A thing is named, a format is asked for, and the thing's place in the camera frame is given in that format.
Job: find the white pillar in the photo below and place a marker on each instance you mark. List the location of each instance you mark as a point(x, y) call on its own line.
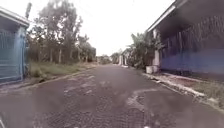
point(120, 60)

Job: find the banana plant bush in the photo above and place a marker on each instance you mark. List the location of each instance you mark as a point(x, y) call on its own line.
point(141, 50)

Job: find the grey asphalt road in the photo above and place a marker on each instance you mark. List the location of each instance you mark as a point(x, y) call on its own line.
point(106, 100)

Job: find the white box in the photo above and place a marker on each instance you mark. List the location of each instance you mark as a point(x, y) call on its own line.
point(151, 69)

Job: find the group of trees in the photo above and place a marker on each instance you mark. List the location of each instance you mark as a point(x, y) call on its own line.
point(60, 33)

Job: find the grass patch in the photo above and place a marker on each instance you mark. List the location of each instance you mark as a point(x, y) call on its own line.
point(50, 69)

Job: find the broken concrete kerb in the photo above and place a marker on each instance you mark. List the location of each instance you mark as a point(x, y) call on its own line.
point(173, 86)

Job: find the building with blue fence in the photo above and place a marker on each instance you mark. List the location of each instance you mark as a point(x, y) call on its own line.
point(190, 56)

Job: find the grass strip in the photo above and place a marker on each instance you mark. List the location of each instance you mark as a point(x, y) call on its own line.
point(210, 89)

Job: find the building with blue gate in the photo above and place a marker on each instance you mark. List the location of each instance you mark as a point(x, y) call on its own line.
point(11, 53)

